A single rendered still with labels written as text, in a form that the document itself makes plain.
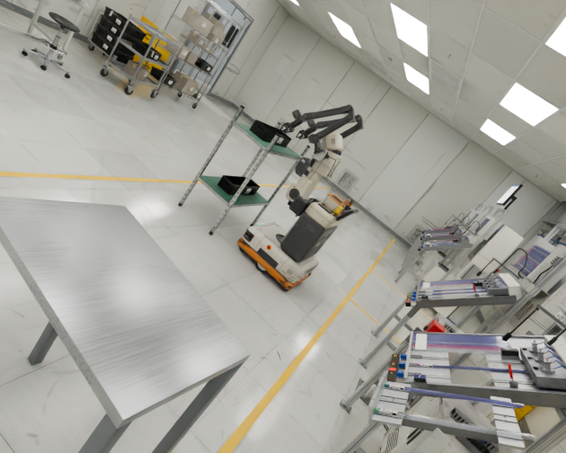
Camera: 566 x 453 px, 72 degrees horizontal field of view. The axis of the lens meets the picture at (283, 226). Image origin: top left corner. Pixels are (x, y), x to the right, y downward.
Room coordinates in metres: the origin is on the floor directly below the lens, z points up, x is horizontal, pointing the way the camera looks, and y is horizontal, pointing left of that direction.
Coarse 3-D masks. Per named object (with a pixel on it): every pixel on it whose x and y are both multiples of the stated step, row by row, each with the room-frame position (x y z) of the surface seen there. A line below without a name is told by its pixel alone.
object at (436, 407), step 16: (432, 400) 2.10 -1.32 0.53; (448, 400) 2.04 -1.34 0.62; (464, 400) 2.19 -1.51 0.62; (432, 416) 1.93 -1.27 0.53; (448, 416) 1.87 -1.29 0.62; (480, 416) 2.13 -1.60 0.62; (400, 432) 2.08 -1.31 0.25; (416, 432) 1.92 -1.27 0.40; (384, 448) 2.07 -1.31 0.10; (400, 448) 1.91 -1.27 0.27; (448, 448) 1.59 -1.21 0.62; (464, 448) 1.69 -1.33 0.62
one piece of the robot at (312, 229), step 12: (312, 204) 3.32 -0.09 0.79; (348, 204) 3.68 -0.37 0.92; (300, 216) 3.55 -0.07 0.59; (312, 216) 3.31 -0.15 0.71; (324, 216) 3.28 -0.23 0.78; (336, 216) 3.38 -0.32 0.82; (300, 228) 3.31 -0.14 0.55; (312, 228) 3.30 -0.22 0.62; (324, 228) 3.31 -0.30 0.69; (288, 240) 3.31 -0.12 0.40; (300, 240) 3.29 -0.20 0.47; (312, 240) 3.27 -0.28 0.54; (324, 240) 3.63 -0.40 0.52; (288, 252) 3.30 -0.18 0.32; (300, 252) 3.28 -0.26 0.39; (312, 252) 3.46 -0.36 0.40
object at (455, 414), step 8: (560, 312) 2.22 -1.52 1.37; (560, 320) 2.15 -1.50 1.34; (416, 328) 2.37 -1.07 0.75; (408, 336) 2.37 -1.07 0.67; (400, 344) 2.37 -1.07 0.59; (376, 384) 2.32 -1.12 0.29; (416, 392) 1.60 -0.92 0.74; (408, 400) 1.60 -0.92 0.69; (344, 408) 2.31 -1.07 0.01; (408, 408) 2.26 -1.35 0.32; (456, 408) 1.91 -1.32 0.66; (456, 416) 1.87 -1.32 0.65; (464, 416) 1.89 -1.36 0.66; (464, 440) 1.70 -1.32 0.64; (472, 440) 1.70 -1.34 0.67; (480, 440) 1.81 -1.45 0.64; (360, 448) 1.62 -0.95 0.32; (472, 448) 1.69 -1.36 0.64; (480, 448) 1.70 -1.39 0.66; (488, 448) 1.82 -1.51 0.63; (496, 448) 1.81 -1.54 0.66
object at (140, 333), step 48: (0, 240) 0.78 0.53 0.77; (48, 240) 0.85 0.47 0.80; (96, 240) 0.98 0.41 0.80; (144, 240) 1.14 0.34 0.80; (48, 288) 0.72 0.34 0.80; (96, 288) 0.82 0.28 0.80; (144, 288) 0.93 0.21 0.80; (192, 288) 1.08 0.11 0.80; (48, 336) 1.20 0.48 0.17; (96, 336) 0.69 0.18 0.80; (144, 336) 0.78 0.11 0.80; (192, 336) 0.89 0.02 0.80; (96, 384) 0.61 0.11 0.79; (144, 384) 0.67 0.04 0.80; (192, 384) 0.75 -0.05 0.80; (96, 432) 0.58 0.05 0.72
